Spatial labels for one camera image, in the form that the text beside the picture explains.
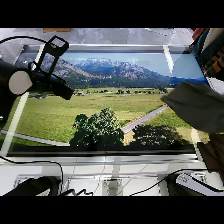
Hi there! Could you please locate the grey-green garment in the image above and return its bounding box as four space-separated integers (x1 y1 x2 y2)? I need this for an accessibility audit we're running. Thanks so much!
160 81 224 135

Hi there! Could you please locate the brown garment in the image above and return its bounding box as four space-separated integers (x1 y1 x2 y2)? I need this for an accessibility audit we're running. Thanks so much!
196 133 224 175

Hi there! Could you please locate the black cable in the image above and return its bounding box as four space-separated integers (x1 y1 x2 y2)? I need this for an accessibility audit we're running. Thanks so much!
0 35 50 46
129 168 224 197
0 155 65 197

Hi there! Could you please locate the heap of clothes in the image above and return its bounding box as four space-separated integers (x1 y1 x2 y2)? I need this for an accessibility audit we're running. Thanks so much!
190 27 224 96

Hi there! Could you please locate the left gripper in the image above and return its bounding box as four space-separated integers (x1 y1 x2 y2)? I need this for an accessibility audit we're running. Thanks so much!
45 75 76 101

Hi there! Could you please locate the silver frame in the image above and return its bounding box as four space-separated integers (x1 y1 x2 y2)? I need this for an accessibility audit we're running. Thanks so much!
0 153 224 197

